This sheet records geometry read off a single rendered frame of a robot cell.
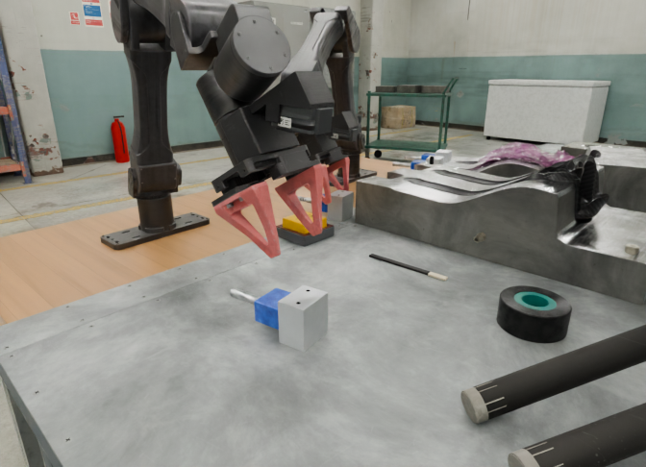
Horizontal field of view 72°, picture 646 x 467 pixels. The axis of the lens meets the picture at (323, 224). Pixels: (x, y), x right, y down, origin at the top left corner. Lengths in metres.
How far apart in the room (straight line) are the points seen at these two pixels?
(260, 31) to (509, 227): 0.49
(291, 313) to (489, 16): 8.58
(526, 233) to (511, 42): 8.02
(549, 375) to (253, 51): 0.39
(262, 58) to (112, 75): 5.80
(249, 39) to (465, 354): 0.40
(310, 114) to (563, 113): 7.06
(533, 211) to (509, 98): 7.02
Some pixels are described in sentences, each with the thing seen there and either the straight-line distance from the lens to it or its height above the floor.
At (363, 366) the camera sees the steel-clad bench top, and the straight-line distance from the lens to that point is 0.50.
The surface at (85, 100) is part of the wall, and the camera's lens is 6.11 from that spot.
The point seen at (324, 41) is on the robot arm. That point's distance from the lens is 1.03.
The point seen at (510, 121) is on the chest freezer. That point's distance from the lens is 7.73.
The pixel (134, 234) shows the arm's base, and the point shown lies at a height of 0.81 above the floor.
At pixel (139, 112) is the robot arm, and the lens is 0.81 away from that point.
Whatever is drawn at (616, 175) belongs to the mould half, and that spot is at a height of 0.89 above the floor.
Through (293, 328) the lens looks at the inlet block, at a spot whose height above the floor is 0.83.
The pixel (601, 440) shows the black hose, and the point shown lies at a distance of 0.43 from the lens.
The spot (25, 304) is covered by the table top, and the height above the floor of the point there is 0.80.
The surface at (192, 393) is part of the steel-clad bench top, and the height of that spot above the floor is 0.80.
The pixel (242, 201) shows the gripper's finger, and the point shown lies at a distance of 0.46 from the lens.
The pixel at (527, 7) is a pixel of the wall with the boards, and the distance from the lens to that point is 8.68.
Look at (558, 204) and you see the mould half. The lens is 0.73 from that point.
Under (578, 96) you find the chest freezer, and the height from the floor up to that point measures 0.74.
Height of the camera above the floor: 1.10
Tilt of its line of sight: 19 degrees down
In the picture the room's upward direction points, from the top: straight up
